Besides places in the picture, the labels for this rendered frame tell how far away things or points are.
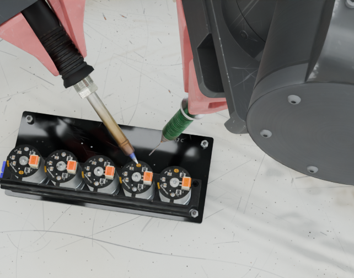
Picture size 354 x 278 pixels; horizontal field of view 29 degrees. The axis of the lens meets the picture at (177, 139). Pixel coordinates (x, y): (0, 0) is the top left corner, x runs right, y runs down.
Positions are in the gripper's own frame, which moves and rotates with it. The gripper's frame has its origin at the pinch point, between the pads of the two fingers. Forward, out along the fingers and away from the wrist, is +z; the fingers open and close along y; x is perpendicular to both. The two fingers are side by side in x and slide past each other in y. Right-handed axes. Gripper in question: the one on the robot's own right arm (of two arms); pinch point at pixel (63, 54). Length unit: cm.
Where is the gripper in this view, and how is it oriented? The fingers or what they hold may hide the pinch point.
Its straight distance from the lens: 50.0
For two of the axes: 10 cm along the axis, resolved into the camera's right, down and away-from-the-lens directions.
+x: -5.1, -5.2, 6.9
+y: 8.1, -5.7, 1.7
